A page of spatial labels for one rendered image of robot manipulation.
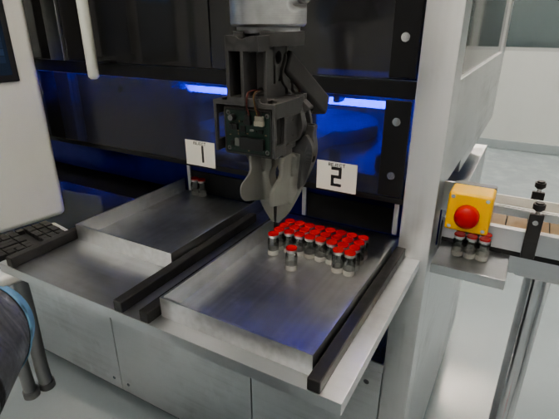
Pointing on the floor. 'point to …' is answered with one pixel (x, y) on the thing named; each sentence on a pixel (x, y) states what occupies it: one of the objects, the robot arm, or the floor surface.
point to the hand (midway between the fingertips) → (279, 209)
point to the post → (424, 189)
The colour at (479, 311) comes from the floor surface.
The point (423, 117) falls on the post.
